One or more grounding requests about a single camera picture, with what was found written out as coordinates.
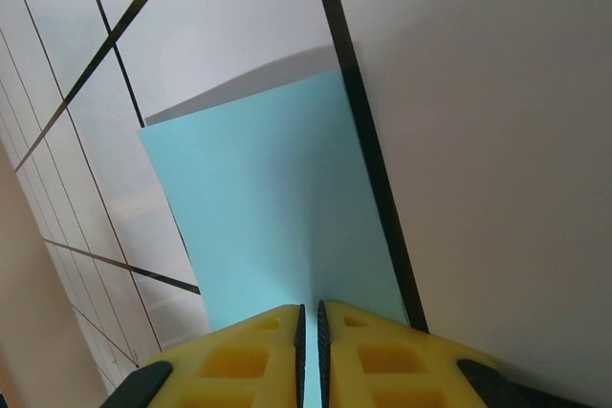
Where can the light blue cloth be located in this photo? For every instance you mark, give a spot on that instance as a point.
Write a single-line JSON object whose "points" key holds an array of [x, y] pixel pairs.
{"points": [[268, 212]]}

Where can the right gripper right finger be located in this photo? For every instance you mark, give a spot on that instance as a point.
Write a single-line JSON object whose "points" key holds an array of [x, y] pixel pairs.
{"points": [[392, 355]]}

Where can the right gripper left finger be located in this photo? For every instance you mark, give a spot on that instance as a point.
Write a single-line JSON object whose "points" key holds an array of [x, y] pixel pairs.
{"points": [[239, 355]]}

